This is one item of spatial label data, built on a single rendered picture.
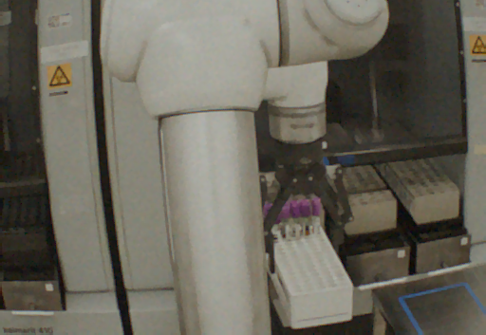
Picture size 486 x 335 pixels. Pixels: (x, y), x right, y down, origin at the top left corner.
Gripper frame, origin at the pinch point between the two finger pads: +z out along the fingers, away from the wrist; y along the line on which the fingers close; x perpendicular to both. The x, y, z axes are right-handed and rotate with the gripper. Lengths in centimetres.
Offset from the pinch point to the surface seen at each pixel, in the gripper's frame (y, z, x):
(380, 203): 20.8, 3.6, 29.6
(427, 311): 20.5, 9.9, -12.8
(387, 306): 14.0, 9.8, -6.8
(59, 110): -40, -21, 30
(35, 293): -50, 13, 21
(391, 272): 21.8, 16.2, 22.1
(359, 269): 14.8, 14.2, 22.0
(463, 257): 39.2, 16.3, 22.3
